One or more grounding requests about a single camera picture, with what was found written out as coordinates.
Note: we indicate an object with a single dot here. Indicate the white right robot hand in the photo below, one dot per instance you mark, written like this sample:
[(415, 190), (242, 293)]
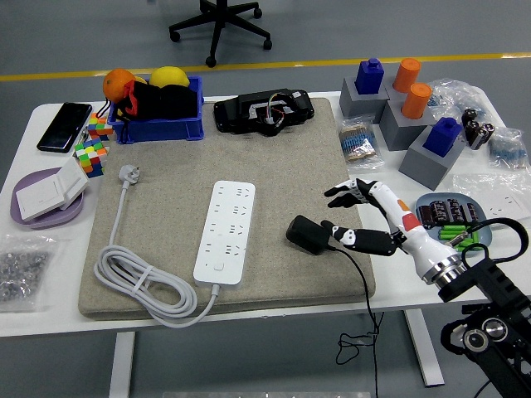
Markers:
[(431, 253)]

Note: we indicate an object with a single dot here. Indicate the black plug adapter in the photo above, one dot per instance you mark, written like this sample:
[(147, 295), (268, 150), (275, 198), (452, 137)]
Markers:
[(307, 234)]

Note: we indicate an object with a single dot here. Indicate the white power strip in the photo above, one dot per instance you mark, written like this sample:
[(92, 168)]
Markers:
[(226, 232)]

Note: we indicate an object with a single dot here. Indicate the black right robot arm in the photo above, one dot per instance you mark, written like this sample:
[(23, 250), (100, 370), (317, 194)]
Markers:
[(498, 278)]

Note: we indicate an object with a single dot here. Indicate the brown cylindrical capacitor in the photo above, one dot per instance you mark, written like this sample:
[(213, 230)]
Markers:
[(427, 215)]

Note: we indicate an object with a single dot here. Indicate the black cylindrical capacitor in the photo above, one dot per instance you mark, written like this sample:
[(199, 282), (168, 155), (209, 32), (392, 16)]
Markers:
[(471, 212), (439, 212), (455, 210)]

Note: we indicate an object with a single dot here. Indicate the blue-grey plate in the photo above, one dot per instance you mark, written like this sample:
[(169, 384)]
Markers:
[(439, 196)]

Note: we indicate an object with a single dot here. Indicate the grey square holder block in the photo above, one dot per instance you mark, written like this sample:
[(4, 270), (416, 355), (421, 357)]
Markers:
[(398, 130), (352, 103), (419, 170)]

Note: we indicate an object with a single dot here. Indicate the white table leg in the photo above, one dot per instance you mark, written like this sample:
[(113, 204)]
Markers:
[(423, 352), (121, 365)]

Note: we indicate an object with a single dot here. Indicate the blue bottle-shaped peg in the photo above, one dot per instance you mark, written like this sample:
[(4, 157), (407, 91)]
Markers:
[(441, 139), (369, 76)]

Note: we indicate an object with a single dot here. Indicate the bag of taped resistors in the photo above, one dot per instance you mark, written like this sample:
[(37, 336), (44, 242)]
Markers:
[(359, 145)]

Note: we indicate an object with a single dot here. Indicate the bag of black capacitors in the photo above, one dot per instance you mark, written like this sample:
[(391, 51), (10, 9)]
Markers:
[(477, 128)]

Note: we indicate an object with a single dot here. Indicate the orange cylinder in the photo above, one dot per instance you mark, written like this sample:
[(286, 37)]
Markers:
[(417, 101), (406, 74)]

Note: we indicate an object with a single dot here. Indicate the clear crumpled plastic bag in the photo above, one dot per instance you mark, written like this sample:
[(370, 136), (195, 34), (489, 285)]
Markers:
[(456, 95)]

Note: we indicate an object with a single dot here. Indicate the light grey holder block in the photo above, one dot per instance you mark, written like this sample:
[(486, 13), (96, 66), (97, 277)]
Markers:
[(392, 94)]

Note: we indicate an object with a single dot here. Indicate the grey-brown mat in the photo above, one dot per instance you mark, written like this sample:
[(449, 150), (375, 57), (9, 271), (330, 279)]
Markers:
[(290, 166)]

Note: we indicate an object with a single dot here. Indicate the blue plastic bin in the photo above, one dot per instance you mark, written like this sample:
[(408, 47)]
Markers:
[(166, 128)]

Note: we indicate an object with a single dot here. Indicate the black pouch with red trim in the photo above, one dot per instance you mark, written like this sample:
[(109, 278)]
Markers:
[(166, 103)]

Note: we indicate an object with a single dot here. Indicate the yellow lemon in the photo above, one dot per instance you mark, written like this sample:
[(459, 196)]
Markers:
[(170, 76)]

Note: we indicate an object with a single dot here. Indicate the small yellow fruit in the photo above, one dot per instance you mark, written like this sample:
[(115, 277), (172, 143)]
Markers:
[(141, 80)]

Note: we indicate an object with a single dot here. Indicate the multicolour puzzle cube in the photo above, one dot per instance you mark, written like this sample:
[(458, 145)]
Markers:
[(91, 157), (98, 126)]

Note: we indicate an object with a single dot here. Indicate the orange fruit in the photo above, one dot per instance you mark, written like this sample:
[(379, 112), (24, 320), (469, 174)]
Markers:
[(116, 83)]

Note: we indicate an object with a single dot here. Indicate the purple plate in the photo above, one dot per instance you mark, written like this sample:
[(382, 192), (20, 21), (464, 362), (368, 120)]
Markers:
[(50, 220)]

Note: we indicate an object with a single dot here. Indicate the black smartphone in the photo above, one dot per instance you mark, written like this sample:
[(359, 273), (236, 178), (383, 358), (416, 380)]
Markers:
[(64, 126)]

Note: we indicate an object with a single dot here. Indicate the bag of metal nuts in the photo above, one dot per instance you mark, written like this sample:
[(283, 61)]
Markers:
[(22, 269)]

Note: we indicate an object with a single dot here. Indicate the white wall socket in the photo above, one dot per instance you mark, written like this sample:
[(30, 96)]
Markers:
[(504, 205)]

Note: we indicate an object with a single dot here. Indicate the small white wall switch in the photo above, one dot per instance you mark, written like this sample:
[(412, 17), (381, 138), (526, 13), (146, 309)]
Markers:
[(72, 180)]

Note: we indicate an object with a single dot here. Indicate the large white wall switch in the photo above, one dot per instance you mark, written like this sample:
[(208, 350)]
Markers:
[(39, 197)]

